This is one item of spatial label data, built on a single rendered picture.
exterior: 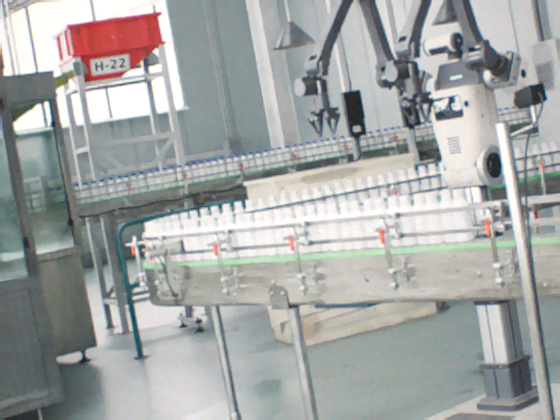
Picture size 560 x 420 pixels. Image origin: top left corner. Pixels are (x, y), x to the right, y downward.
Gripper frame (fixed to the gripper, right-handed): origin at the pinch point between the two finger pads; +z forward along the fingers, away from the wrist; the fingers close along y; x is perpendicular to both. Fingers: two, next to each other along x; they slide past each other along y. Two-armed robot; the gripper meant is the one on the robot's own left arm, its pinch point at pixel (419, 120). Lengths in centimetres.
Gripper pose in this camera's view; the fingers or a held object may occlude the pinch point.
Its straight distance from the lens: 405.3
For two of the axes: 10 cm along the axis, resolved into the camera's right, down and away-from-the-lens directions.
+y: 7.5, -1.7, 6.3
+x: -6.3, 0.7, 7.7
